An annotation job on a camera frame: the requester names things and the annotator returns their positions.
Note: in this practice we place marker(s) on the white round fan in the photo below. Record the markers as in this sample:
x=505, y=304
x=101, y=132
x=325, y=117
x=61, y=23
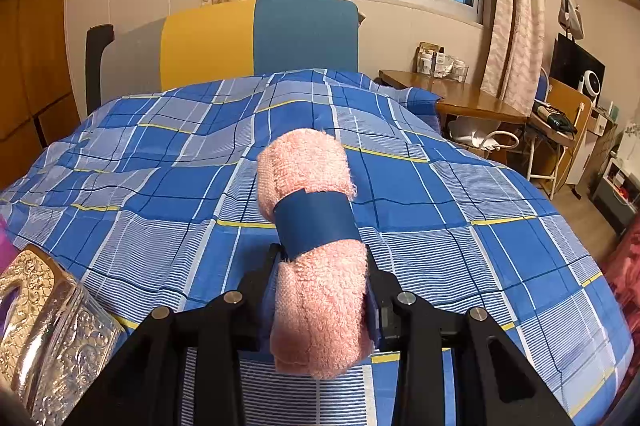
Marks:
x=590, y=86

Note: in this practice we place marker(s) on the orange wooden wardrobe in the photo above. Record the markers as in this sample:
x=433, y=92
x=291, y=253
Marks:
x=37, y=102

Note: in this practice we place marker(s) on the red pink blanket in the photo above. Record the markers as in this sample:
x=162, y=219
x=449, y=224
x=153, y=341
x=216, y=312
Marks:
x=621, y=271

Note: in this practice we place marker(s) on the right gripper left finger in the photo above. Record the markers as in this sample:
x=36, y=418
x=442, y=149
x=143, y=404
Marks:
x=259, y=288

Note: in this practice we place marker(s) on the blue plaid bed sheet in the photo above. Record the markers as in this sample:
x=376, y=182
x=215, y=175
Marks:
x=168, y=199

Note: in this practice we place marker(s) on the black monitor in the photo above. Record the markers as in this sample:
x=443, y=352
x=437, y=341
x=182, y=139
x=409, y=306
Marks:
x=569, y=61

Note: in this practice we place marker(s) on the pink towel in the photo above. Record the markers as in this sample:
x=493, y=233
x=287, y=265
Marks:
x=315, y=255

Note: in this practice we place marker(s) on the white storage shelf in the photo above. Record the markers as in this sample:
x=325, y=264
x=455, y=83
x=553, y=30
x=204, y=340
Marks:
x=617, y=195

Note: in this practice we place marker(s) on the items on desk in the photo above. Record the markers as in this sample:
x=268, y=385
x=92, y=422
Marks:
x=433, y=61

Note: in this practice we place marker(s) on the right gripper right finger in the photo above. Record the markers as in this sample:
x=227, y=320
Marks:
x=383, y=322

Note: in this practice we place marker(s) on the brown wooden desk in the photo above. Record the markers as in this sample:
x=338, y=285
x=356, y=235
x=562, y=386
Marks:
x=456, y=98

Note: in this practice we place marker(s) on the ornate silver tissue box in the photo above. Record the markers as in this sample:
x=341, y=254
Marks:
x=55, y=337

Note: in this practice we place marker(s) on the beige right curtain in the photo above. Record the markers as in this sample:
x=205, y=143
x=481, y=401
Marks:
x=515, y=53

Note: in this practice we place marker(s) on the grey yellow blue headboard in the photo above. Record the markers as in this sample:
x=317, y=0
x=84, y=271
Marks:
x=221, y=41

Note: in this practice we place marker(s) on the wooden folding chair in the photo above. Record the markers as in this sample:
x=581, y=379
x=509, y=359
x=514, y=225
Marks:
x=554, y=132

